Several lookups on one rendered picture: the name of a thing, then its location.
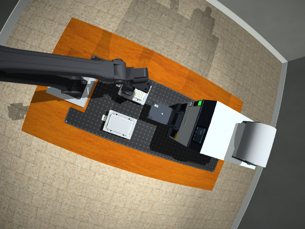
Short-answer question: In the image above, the white cylinder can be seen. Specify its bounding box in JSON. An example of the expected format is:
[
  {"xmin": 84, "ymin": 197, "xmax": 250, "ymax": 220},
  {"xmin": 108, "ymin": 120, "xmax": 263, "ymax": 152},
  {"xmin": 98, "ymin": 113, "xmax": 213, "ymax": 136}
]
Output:
[{"xmin": 236, "ymin": 122, "xmax": 276, "ymax": 167}]

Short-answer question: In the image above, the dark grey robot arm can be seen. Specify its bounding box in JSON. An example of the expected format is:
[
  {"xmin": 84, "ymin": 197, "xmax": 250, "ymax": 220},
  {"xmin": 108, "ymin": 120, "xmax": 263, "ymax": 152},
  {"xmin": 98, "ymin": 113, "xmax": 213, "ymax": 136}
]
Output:
[{"xmin": 0, "ymin": 45, "xmax": 151, "ymax": 99}]

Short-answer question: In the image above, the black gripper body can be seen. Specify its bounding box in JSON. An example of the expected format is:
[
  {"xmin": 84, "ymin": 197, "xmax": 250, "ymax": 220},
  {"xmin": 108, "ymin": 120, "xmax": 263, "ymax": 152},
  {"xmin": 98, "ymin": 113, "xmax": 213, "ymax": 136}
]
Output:
[{"xmin": 121, "ymin": 84, "xmax": 133, "ymax": 98}]

